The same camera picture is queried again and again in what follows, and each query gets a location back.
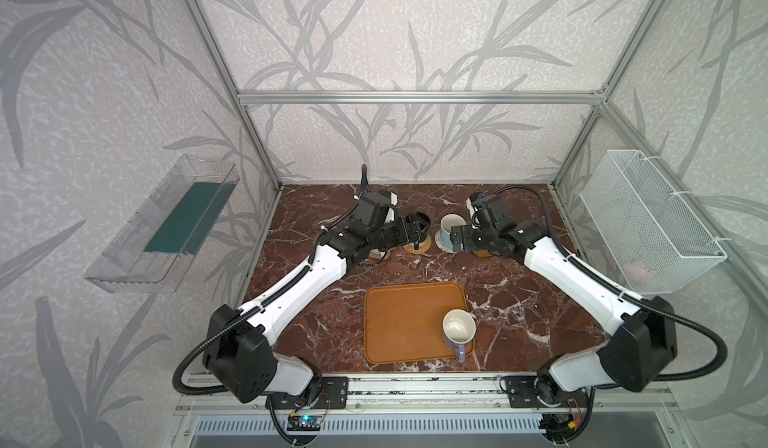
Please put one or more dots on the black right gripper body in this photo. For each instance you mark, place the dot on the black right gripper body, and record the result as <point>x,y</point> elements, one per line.
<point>468,237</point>

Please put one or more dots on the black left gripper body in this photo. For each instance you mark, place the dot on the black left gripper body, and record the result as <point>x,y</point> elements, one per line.
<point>405,229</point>

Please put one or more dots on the woven rattan round coaster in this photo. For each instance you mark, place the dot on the woven rattan round coaster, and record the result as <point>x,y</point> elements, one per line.
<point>419,248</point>

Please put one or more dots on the multicolour stitched round coaster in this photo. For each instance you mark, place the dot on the multicolour stitched round coaster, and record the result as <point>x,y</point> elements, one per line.
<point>444,243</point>

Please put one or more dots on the round wooden coaster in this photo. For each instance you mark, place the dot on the round wooden coaster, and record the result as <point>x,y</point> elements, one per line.
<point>482,253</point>

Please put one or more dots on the white light-blue mug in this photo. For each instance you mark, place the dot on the white light-blue mug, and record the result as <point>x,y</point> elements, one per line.
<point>450,221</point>

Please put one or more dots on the white purple mug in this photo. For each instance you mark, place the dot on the white purple mug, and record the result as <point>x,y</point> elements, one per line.
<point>458,331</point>

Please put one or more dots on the cork paw-shaped coaster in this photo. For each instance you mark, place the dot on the cork paw-shaped coaster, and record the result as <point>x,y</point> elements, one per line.
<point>377,255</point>

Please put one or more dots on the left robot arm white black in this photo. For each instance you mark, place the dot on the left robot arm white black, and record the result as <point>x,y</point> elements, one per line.
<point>243,359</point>

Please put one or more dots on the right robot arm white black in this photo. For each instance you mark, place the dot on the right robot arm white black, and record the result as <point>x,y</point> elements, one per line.
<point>641,343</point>

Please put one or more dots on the orange wooden tray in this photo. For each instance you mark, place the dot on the orange wooden tray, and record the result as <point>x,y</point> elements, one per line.
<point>405,323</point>

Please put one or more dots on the clear plastic bin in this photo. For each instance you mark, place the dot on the clear plastic bin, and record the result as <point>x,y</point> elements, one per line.
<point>153,252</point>

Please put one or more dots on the white wire mesh basket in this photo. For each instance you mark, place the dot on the white wire mesh basket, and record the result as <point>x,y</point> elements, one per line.
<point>658,242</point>

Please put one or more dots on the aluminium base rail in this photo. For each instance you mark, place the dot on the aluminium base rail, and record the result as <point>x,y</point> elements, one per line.
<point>476,392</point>

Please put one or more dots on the aluminium frame crossbar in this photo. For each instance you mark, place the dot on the aluminium frame crossbar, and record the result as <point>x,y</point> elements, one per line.
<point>253,97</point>

